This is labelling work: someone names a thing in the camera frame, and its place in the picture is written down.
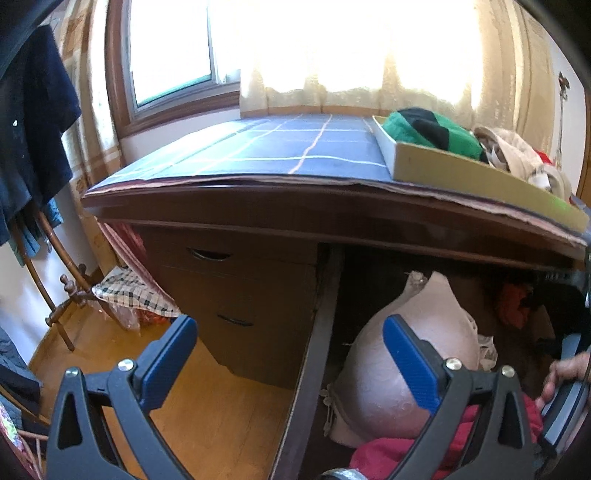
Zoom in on dark red garment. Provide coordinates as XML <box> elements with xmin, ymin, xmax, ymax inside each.
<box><xmin>349</xmin><ymin>394</ymin><xmax>543</xmax><ymax>480</ymax></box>

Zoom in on bright red underwear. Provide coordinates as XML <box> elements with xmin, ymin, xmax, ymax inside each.
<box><xmin>536</xmin><ymin>151</ymin><xmax>553</xmax><ymax>165</ymax></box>

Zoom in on beige white underwear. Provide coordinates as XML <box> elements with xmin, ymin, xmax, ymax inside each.
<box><xmin>473</xmin><ymin>126</ymin><xmax>572</xmax><ymax>202</ymax></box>

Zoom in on green black striped underwear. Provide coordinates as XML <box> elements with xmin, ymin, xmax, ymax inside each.
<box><xmin>383</xmin><ymin>107</ymin><xmax>488</xmax><ymax>164</ymax></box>

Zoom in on open desk drawer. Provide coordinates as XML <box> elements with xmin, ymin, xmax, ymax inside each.
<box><xmin>270</xmin><ymin>244</ymin><xmax>590</xmax><ymax>479</ymax></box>

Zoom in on person's right hand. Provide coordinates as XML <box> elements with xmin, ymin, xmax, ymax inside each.
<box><xmin>535</xmin><ymin>352</ymin><xmax>590</xmax><ymax>411</ymax></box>

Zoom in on grey jacket on floor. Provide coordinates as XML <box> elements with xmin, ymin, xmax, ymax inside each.
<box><xmin>0</xmin><ymin>329</ymin><xmax>42</xmax><ymax>416</ymax></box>

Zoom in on small red cloth ball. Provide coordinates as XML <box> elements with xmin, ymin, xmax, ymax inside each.
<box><xmin>497</xmin><ymin>284</ymin><xmax>530</xmax><ymax>330</ymax></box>

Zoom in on pink lace bra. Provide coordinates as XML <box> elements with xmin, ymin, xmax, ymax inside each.
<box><xmin>322</xmin><ymin>271</ymin><xmax>498</xmax><ymax>448</ymax></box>

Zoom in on wooden coat rack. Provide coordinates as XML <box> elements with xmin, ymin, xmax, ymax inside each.
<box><xmin>1</xmin><ymin>192</ymin><xmax>98</xmax><ymax>361</ymax></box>

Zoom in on checkered cloth bag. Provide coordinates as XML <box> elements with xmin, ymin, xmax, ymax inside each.
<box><xmin>92</xmin><ymin>266</ymin><xmax>181</xmax><ymax>318</ymax></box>

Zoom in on dark wooden desk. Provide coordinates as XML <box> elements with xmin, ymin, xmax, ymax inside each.
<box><xmin>82</xmin><ymin>177</ymin><xmax>586</xmax><ymax>388</ymax></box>

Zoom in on yellow cardboard tray box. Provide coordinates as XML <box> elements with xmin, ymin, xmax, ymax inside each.
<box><xmin>372</xmin><ymin>116</ymin><xmax>589</xmax><ymax>234</ymax></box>

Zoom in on blue plaid table cloth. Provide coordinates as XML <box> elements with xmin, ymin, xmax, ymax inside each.
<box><xmin>87</xmin><ymin>114</ymin><xmax>590</xmax><ymax>245</ymax></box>

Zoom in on dark navy hanging coat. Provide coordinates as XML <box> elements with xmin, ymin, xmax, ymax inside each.
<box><xmin>1</xmin><ymin>25</ymin><xmax>81</xmax><ymax>243</ymax></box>

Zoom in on beige patterned curtain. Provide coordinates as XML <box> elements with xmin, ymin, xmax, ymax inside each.
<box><xmin>239</xmin><ymin>1</ymin><xmax>556</xmax><ymax>151</ymax></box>

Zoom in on window with brown frame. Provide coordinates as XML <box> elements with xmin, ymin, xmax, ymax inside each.
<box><xmin>105</xmin><ymin>1</ymin><xmax>240</xmax><ymax>138</ymax></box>

